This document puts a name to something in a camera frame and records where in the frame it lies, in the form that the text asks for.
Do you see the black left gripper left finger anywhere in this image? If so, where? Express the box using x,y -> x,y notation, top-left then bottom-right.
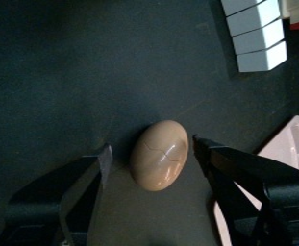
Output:
0,143 -> 115,246

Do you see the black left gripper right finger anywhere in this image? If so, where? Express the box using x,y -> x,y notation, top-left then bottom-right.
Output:
191,135 -> 299,246

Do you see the pale pink tray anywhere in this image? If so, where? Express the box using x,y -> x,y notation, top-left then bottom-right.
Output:
212,114 -> 299,246

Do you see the tan toy egg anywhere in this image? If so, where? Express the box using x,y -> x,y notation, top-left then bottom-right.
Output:
128,119 -> 189,192

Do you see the white ribbed block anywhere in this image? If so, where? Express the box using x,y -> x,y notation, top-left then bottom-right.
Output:
219,0 -> 287,73

